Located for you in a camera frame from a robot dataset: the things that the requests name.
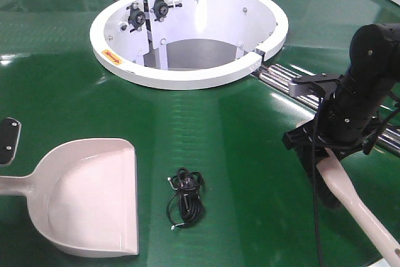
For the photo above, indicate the black bearing mount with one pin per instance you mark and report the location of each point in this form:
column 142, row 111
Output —
column 161, row 8
column 136, row 17

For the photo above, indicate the beige hand brush black bristles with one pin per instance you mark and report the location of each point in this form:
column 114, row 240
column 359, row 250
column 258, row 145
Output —
column 332, row 185

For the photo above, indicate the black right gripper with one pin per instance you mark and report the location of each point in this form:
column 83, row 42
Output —
column 307, row 147

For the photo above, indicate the beige plastic dustpan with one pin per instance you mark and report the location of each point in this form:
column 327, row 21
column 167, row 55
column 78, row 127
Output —
column 82, row 197

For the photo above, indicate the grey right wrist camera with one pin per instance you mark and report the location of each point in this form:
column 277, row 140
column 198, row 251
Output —
column 321, row 85

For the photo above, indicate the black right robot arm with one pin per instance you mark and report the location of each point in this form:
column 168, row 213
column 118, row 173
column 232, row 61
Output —
column 347, row 119

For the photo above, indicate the left black bearing mount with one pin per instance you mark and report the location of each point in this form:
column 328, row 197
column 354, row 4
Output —
column 136, row 17

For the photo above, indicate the orange arrow sticker front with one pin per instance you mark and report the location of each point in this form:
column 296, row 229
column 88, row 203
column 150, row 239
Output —
column 113, row 57

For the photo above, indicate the chrome rollers right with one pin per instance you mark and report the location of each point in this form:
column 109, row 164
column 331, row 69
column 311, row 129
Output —
column 277, row 76

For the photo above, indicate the right black bearing mount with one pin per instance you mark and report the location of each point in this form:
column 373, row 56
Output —
column 161, row 8

